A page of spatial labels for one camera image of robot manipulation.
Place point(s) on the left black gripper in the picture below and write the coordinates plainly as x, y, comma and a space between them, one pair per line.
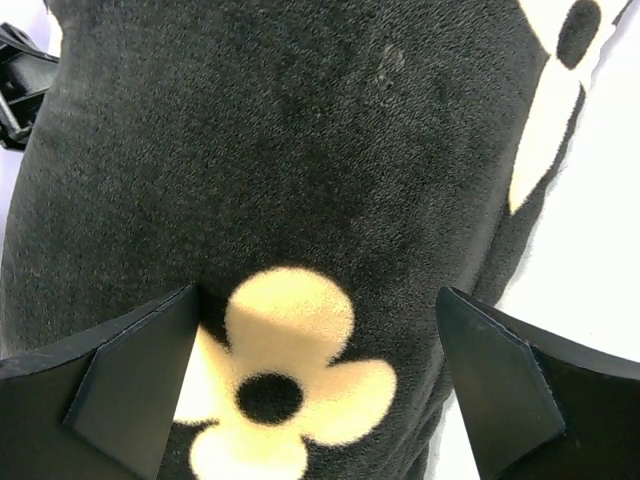
27, 73

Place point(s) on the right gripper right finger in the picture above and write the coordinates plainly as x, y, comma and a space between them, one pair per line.
536, 405

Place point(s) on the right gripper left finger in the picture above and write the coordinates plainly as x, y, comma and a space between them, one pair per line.
99, 404

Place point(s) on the black pillowcase with beige flowers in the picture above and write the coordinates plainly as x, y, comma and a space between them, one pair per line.
319, 170

